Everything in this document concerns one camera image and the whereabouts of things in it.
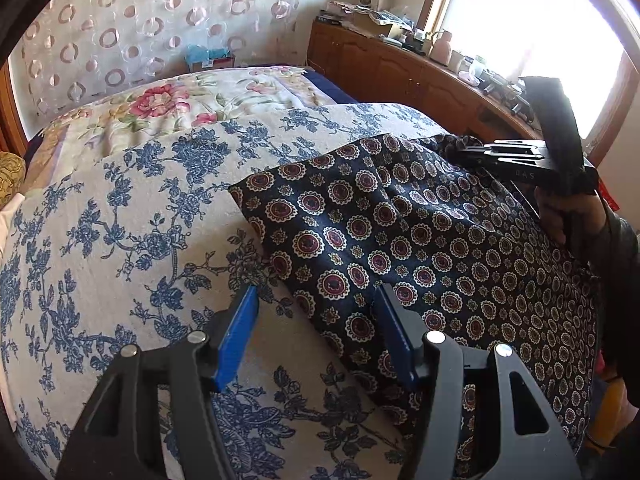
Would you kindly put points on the navy blue mattress cover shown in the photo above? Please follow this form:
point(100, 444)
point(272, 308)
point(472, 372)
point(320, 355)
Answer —
point(330, 87)

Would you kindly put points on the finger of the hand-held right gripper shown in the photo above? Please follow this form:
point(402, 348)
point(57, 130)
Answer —
point(500, 152)

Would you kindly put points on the person's right hand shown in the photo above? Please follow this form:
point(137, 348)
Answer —
point(550, 215)

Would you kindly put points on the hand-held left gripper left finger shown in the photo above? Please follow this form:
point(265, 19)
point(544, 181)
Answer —
point(235, 340)

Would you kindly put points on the blue tissue box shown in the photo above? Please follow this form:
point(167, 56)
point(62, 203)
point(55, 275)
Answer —
point(210, 57)

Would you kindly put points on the blue floral bed sheet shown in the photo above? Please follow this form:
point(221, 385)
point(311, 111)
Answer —
point(125, 260)

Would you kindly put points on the red paper decoration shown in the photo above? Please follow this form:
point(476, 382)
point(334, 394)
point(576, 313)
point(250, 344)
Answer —
point(607, 192)

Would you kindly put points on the pile of assorted clutter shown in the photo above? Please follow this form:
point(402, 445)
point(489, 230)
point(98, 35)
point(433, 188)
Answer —
point(365, 17)

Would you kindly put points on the navy medallion print garment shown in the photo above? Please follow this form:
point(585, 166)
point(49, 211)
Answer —
point(400, 240)

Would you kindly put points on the red-brown wooden wardrobe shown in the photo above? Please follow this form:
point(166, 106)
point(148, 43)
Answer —
point(10, 115)

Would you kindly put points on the person's right forearm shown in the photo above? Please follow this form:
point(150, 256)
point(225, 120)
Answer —
point(620, 285)

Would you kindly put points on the white mug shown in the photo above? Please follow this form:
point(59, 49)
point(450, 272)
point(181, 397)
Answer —
point(456, 61)

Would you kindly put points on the pink thermos jug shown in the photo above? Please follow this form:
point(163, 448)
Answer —
point(441, 47)

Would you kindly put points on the circle pattern sheer curtain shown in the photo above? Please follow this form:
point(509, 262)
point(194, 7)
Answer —
point(150, 20)

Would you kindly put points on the pink floral quilt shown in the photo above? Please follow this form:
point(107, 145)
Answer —
point(175, 105)

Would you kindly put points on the bright window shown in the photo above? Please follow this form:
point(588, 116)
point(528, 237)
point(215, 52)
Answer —
point(525, 10)

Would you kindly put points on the gold patterned pillow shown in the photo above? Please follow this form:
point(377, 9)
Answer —
point(10, 175)

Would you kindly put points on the long wooden cabinet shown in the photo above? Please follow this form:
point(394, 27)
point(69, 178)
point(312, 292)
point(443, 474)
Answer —
point(390, 70)

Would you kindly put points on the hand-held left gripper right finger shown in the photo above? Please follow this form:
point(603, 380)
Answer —
point(395, 335)

